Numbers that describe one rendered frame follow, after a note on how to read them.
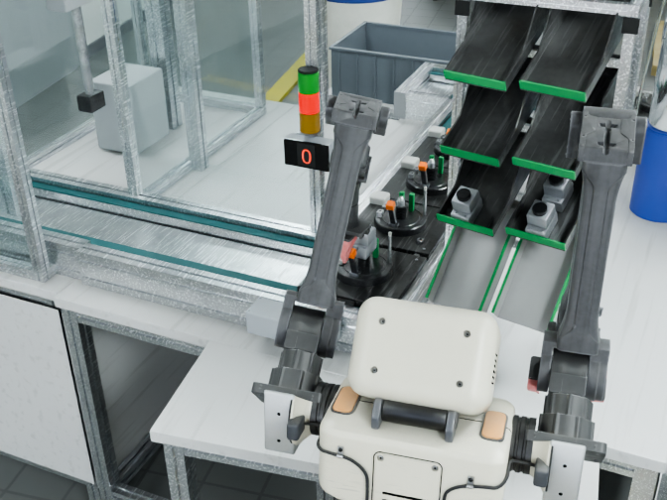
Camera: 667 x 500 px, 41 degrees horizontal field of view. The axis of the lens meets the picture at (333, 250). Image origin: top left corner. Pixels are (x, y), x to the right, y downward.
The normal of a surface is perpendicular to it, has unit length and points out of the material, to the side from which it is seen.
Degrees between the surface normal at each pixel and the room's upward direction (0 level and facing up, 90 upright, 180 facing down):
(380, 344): 48
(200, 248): 0
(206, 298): 90
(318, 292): 64
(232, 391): 0
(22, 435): 90
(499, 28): 25
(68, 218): 0
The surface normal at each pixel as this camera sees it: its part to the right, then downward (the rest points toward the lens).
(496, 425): 0.02, -0.92
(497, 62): -0.25, -0.59
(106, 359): 0.91, 0.20
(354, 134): -0.04, 0.09
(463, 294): -0.40, -0.30
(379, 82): -0.41, 0.47
